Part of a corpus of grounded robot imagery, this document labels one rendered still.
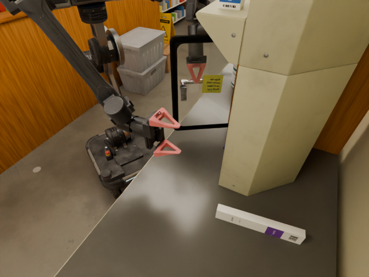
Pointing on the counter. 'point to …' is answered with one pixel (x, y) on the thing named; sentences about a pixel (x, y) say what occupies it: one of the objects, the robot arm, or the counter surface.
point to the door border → (177, 74)
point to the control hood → (225, 28)
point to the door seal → (175, 79)
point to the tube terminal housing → (288, 86)
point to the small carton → (231, 4)
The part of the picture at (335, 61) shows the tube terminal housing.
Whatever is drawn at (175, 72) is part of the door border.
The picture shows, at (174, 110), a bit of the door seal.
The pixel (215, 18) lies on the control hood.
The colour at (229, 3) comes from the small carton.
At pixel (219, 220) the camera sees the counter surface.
